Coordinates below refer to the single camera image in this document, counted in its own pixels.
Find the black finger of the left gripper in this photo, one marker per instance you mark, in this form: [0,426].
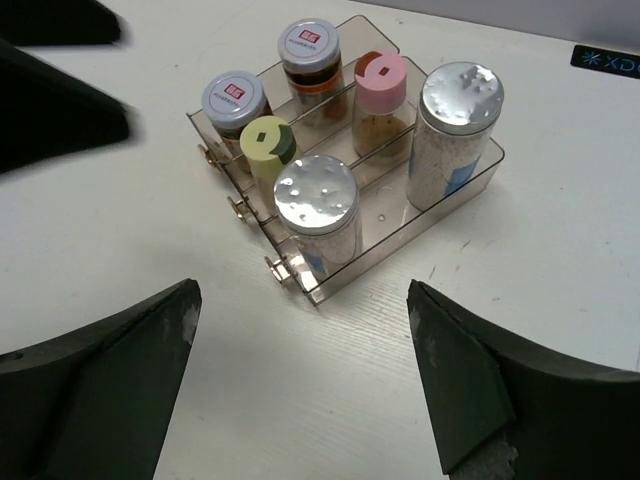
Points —
[47,113]

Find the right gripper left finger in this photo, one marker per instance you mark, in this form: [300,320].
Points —
[96,402]

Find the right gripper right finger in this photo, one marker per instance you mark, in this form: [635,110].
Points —
[504,407]

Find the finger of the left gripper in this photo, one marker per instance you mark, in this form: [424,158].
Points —
[57,23]

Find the orange label sauce jar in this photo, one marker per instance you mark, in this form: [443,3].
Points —
[231,101]

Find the yellow lid spice bottle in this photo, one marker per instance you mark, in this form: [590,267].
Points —
[269,145]

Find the dark brown sauce jar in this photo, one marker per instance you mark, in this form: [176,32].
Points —
[310,53]

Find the silver lid blue label bottle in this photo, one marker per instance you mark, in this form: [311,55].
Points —
[317,199]

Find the silver lid white bottle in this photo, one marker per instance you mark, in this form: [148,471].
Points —
[459,105]

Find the pink lid spice bottle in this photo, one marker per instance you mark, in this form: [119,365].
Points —
[380,111]

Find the left clear organizer bin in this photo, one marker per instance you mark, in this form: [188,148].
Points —
[357,36]

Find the clear organizer bin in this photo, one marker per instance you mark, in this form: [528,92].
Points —
[335,139]
[357,36]
[389,223]

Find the right clear organizer bin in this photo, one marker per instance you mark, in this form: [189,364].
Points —
[389,223]

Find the middle clear organizer bin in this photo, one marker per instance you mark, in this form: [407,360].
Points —
[335,139]

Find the right blue table sticker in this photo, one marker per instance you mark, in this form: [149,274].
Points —
[606,61]

